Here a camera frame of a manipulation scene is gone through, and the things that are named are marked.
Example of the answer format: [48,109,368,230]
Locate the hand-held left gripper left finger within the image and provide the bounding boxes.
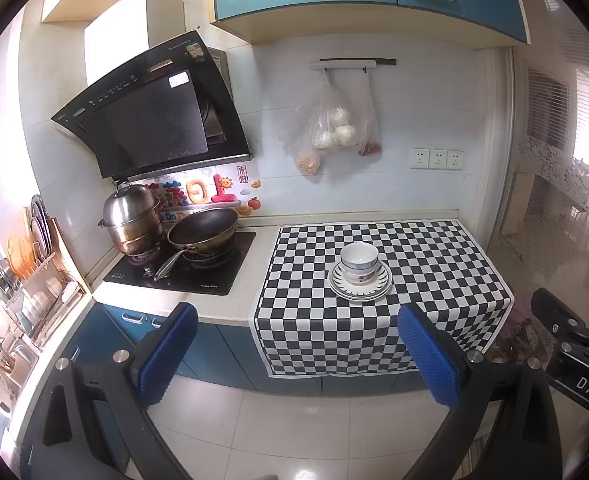
[27,301,200,480]

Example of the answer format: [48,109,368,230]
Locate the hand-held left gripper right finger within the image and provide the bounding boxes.
[397,303,563,480]

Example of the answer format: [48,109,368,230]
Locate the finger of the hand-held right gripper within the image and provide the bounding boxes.
[531,287,589,356]

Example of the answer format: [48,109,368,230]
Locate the white plate grey flower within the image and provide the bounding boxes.
[329,270,393,303]

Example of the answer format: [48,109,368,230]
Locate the pink floral plate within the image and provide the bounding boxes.
[329,265,392,299]

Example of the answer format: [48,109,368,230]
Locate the striped rim plate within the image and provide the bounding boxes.
[331,260,390,295]

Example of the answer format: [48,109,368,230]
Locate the plain white bowl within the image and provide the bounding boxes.
[340,242,379,263]

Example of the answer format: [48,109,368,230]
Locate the patterned floor mat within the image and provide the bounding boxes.
[495,317,543,363]

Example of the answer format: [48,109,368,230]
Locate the black white checkered cloth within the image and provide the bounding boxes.
[252,220,515,380]

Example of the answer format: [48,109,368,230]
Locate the black gas stove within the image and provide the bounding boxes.
[103,230,256,297]

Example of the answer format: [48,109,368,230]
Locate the wooden cutting board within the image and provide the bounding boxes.
[49,216,94,295]

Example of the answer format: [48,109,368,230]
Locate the steel steamer pot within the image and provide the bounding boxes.
[98,180,166,257]

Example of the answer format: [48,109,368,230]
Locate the metal dish rack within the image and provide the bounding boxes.
[0,195,88,356]

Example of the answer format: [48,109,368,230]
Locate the plastic bag with orange food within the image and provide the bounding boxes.
[285,125,323,177]

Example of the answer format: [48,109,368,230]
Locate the black range hood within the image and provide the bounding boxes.
[51,30,252,181]

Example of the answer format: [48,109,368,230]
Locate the plastic bag with buns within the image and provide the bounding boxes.
[294,72,360,153]

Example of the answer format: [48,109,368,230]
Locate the white hood chimney cover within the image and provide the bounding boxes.
[83,0,185,86]

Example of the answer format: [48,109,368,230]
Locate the dark wok with handle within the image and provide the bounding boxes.
[153,208,239,282]

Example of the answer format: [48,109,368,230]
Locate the colourful wall stickers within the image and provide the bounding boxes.
[139,162,262,221]

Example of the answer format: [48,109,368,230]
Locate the white wall hook rail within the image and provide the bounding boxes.
[309,58,397,71]

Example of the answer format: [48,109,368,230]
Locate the blue wall cabinet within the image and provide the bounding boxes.
[209,0,531,47]

